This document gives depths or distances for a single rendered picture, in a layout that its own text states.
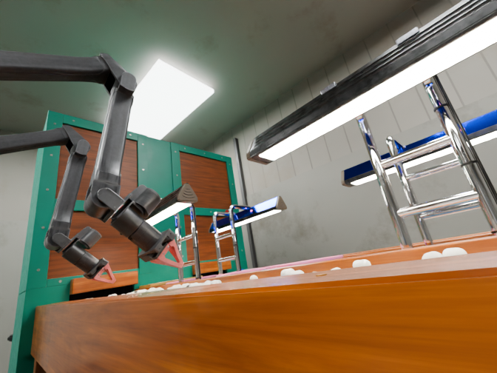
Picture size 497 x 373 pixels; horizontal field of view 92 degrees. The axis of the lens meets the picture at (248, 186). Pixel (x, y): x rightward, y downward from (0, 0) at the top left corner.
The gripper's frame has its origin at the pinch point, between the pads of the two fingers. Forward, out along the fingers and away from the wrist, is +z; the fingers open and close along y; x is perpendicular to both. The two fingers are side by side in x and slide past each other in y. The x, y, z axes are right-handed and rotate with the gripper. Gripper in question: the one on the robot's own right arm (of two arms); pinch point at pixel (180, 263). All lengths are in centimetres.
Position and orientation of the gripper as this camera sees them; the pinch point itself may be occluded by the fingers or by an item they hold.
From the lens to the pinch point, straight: 69.1
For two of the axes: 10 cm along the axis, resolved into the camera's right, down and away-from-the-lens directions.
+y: -6.8, 3.4, 6.5
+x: -3.4, 6.3, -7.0
